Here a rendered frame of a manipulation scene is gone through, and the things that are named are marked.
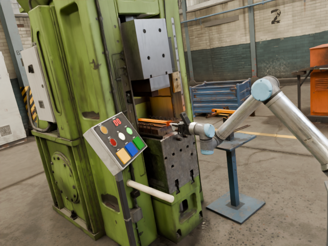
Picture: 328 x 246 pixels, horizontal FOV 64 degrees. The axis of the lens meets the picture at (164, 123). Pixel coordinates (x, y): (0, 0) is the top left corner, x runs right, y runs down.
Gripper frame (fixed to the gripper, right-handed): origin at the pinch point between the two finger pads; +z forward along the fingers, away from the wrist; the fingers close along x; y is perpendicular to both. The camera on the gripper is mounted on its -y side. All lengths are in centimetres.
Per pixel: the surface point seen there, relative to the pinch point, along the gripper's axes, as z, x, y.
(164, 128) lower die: 3.1, -4.9, 3.1
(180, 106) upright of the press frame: 17.1, 32.0, -4.5
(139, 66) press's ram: 6.7, -17.5, -45.8
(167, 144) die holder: -3.1, -10.7, 13.7
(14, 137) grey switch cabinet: 527, 17, 93
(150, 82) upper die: 3.8, -12.3, -33.6
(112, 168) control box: -20, -70, 3
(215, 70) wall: 455, 741, 46
